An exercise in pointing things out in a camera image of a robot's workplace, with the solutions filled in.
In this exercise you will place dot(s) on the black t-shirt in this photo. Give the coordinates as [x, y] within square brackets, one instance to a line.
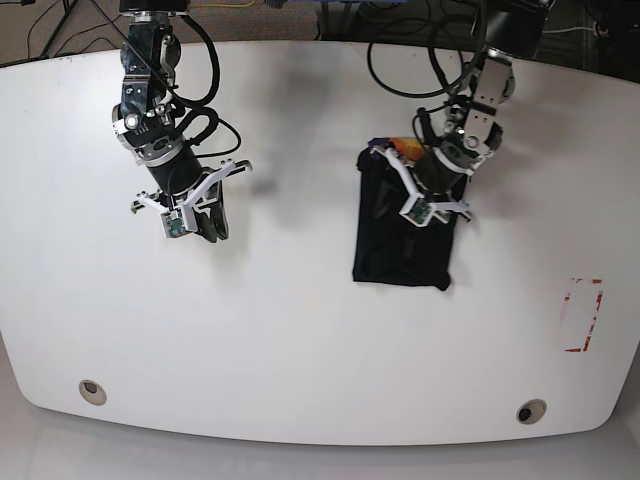
[389, 249]

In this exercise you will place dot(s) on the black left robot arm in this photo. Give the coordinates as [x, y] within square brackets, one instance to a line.
[505, 30]

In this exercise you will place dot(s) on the right table grommet hole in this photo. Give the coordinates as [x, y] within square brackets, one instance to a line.
[531, 412]

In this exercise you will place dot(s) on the table grommet hole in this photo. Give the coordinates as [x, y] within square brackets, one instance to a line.
[92, 392]
[531, 412]

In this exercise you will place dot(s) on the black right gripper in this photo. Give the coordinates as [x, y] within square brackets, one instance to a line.
[176, 177]

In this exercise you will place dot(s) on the red tape rectangle marking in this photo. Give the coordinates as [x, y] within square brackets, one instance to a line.
[579, 314]

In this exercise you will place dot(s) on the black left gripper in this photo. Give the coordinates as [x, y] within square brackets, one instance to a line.
[437, 177]

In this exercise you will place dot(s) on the left table grommet hole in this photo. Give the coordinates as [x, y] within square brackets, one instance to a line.
[92, 392]

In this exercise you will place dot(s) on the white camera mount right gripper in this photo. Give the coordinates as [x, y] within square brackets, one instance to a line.
[180, 220]

